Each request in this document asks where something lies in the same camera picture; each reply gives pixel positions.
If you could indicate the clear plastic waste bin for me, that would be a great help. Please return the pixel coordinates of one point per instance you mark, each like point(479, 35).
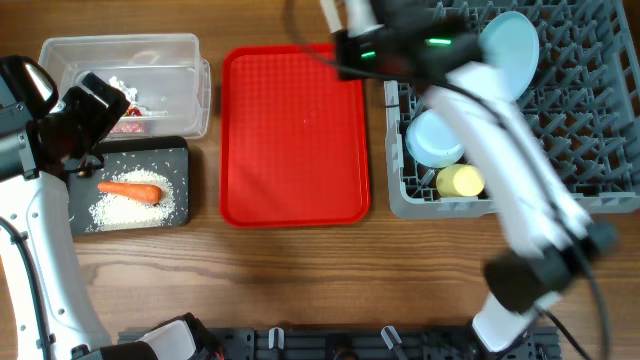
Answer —
point(172, 78)

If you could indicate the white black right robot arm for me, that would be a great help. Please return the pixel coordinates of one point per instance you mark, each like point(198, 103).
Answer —
point(552, 240)

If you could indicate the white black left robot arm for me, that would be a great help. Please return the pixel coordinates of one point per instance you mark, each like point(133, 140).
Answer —
point(54, 315)

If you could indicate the orange carrot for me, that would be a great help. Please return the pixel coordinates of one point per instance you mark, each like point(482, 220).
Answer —
point(148, 194)

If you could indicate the white rice pile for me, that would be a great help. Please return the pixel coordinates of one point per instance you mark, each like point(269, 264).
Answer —
point(115, 212)

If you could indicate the light blue bowl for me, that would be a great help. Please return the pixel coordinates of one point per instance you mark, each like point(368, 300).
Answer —
point(431, 143)

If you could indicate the grey plastic dishwasher rack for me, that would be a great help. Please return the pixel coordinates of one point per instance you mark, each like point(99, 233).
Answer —
point(583, 106)

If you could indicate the white tissue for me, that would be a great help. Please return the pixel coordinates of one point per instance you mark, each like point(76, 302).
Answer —
point(129, 92)

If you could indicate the red snack wrapper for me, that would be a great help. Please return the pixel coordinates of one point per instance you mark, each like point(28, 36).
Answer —
point(126, 126)

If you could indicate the light blue round plate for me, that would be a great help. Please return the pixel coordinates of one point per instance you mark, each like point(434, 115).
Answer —
point(512, 45)

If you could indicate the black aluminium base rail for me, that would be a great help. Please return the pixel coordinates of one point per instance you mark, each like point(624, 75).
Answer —
point(430, 343)

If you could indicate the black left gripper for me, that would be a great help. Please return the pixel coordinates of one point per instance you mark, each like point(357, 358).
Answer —
point(100, 118)

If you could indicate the yellow plastic cup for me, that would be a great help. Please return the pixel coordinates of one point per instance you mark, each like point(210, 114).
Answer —
point(460, 180)

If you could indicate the red plastic tray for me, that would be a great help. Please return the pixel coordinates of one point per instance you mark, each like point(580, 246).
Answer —
point(293, 144)

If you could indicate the black waste tray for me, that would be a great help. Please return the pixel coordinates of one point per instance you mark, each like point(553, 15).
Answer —
point(167, 156)

